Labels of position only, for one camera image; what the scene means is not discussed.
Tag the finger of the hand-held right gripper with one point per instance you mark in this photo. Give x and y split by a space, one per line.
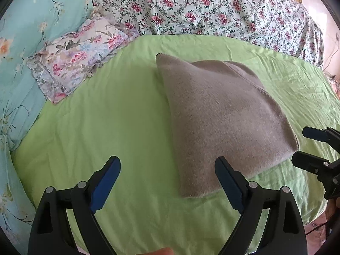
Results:
308 162
316 134

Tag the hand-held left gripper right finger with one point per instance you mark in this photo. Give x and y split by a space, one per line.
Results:
229 186

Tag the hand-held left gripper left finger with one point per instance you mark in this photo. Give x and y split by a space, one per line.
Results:
105 186

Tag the beige knit sweater brown trim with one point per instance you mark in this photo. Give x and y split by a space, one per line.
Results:
217 117

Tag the person's left hand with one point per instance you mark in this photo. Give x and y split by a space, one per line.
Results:
159 251

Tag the light green bed sheet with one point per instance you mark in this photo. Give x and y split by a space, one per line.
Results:
106 111

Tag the small pastel floral pillow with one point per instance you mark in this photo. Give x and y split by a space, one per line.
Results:
79 55

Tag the pink floral quilt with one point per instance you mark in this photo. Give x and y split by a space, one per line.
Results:
212 5

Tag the teal floral duvet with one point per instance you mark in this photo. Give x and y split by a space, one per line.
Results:
26 18

